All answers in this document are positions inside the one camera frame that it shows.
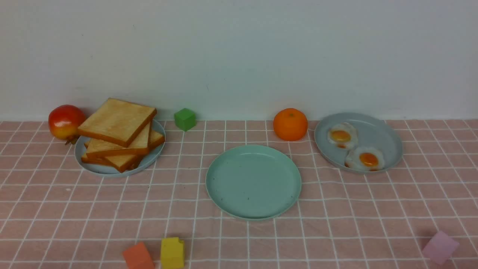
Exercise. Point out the fried egg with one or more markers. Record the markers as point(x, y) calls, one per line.
point(343, 135)
point(365, 158)

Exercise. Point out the green cube block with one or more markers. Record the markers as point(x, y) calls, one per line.
point(185, 119)

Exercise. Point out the teal centre plate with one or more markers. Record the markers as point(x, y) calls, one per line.
point(253, 182)

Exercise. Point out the pink block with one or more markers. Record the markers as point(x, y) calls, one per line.
point(440, 248)

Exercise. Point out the grey-blue egg plate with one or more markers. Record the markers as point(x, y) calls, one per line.
point(371, 132)

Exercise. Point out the red yellow pomegranate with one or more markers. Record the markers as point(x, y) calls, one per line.
point(64, 122)

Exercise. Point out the light blue bread plate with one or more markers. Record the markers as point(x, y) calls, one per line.
point(105, 171)

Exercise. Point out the pink checked tablecloth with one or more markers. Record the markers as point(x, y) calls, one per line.
point(55, 215)

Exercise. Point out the orange fruit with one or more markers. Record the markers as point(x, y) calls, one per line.
point(290, 124)

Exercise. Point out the orange block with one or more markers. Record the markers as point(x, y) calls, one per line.
point(138, 257)

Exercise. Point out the yellow block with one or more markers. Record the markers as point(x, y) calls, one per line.
point(172, 255)

